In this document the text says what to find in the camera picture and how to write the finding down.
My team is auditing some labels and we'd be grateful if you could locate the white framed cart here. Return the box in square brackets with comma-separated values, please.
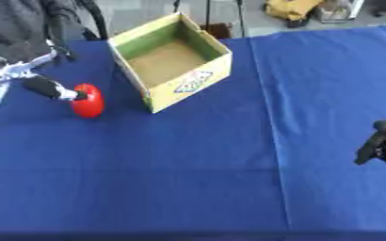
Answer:
[314, 0, 366, 24]

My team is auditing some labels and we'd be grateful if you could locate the black tripod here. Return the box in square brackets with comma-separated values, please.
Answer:
[169, 0, 248, 39]

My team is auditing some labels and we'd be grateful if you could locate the yellow bag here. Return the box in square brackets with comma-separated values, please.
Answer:
[264, 0, 325, 23]

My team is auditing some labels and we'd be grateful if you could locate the brown box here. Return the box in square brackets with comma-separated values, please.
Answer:
[198, 22, 234, 40]

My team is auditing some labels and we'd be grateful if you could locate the tan cardboard box green inside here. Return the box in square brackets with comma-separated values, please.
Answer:
[105, 11, 234, 114]

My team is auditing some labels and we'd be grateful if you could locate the red round toy tomato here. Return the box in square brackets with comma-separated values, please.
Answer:
[69, 83, 106, 120]

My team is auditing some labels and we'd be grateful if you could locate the person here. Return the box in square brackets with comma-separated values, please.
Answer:
[0, 0, 81, 56]

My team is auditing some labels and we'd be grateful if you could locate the black chair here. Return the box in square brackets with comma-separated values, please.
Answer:
[72, 0, 111, 41]

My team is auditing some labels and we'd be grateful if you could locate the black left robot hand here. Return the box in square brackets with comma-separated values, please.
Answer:
[0, 39, 89, 102]

